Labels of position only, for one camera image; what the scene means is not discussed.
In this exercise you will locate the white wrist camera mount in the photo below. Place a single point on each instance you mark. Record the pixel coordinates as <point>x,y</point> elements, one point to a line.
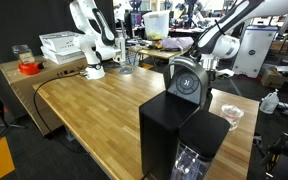
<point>226,72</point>

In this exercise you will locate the clear plastic cup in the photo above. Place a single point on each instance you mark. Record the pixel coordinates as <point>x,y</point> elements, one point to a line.
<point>232,115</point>

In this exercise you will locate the clear plastic storage bin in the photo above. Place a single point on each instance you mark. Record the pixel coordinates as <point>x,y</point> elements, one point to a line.
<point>157,25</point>

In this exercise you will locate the white panel cart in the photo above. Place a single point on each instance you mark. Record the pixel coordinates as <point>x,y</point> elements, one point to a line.
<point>255,58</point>

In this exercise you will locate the purple cloth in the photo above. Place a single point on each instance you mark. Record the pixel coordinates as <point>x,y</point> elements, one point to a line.
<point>177,42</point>

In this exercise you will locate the black computer monitor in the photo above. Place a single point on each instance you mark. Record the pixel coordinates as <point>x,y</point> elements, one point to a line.
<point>133,21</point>

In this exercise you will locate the white plastic jug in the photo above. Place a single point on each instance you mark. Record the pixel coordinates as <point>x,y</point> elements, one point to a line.
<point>269,103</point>

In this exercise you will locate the black clamp stand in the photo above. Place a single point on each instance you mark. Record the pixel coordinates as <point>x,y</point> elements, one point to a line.
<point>277,151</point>

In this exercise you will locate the small clear plastic container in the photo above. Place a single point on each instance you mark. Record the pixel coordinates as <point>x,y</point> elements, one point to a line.
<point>23,53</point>

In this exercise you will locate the white flat carton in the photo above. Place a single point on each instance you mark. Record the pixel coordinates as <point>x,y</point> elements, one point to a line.
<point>64,56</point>
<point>59,41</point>

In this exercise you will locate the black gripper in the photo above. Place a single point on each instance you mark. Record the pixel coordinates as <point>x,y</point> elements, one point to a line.
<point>212,80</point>

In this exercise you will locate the wooden background table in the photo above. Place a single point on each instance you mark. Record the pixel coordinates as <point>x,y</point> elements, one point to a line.
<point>157,53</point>

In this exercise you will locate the white upright post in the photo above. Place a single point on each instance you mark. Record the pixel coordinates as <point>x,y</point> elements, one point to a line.
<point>120,46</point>

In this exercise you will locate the large cardboard box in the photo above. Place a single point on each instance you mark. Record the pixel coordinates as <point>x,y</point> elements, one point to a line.
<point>20,90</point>

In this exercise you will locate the small brown cardboard box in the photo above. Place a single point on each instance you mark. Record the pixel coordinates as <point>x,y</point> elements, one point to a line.
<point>272,78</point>

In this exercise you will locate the orange tape roll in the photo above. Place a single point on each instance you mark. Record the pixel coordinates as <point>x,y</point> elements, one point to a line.
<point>29,68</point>

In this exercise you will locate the black tripod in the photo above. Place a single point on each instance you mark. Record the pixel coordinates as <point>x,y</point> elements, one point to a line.
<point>7,126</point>

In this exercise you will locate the black pod coffee maker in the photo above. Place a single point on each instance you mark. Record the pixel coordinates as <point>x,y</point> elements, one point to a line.
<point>164,126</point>

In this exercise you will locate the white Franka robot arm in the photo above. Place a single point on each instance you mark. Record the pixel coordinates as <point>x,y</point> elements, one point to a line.
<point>90,40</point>

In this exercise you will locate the clear water tank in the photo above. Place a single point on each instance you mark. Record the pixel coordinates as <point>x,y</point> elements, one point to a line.
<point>190,163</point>

